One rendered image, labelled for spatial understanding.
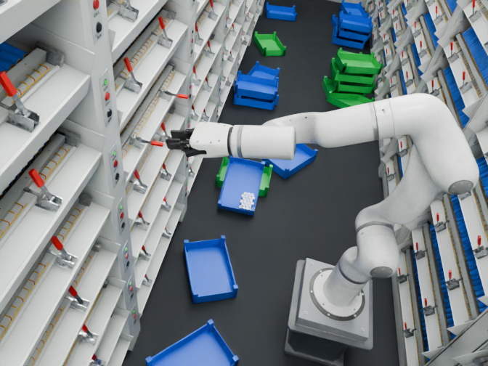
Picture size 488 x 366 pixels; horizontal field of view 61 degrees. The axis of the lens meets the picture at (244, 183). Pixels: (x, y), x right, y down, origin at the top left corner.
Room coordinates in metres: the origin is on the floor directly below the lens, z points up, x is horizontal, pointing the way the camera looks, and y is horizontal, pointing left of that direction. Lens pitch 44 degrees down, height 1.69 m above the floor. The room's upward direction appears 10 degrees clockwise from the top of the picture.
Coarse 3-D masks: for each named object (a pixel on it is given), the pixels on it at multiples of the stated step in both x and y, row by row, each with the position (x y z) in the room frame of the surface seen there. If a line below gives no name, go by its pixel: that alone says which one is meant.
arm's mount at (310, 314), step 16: (304, 272) 0.94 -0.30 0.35; (320, 272) 0.96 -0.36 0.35; (304, 288) 0.87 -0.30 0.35; (368, 288) 0.93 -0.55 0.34; (304, 304) 0.81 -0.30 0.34; (368, 304) 0.86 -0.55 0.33; (304, 320) 0.75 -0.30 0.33; (320, 320) 0.76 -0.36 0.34; (336, 320) 0.77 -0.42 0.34; (352, 320) 0.78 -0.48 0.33; (368, 320) 0.80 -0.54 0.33; (352, 336) 0.74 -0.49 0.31; (368, 336) 0.74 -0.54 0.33
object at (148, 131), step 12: (168, 60) 1.37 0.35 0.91; (180, 60) 1.36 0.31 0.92; (180, 72) 1.36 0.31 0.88; (168, 84) 1.27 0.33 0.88; (180, 84) 1.29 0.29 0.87; (156, 108) 1.11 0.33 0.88; (168, 108) 1.16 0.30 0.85; (144, 120) 1.04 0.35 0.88; (156, 120) 1.06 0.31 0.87; (144, 132) 0.98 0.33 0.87; (156, 132) 1.05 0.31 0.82; (132, 156) 0.87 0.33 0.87; (132, 168) 0.82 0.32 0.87
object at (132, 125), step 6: (168, 66) 1.33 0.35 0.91; (168, 72) 1.30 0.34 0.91; (162, 78) 1.25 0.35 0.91; (168, 78) 1.28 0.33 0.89; (156, 84) 1.20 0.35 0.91; (162, 84) 1.23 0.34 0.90; (156, 90) 1.17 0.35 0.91; (150, 96) 1.13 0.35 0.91; (144, 102) 1.09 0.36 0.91; (150, 102) 1.11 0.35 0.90; (144, 108) 1.06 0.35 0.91; (138, 114) 1.02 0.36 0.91; (132, 120) 0.99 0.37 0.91; (138, 120) 1.00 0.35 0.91; (132, 126) 0.96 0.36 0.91; (126, 132) 0.93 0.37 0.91; (132, 132) 0.96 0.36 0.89; (126, 138) 0.90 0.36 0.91
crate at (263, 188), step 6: (222, 162) 1.82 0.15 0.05; (228, 162) 1.86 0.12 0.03; (222, 168) 1.82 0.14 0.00; (264, 168) 1.85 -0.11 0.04; (270, 168) 1.83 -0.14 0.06; (222, 174) 1.77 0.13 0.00; (264, 174) 1.84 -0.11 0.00; (270, 174) 1.79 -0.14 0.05; (216, 180) 1.67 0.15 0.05; (222, 180) 1.72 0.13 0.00; (264, 180) 1.79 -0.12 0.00; (216, 186) 1.67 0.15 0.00; (264, 186) 1.74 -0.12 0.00; (264, 192) 1.65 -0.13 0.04
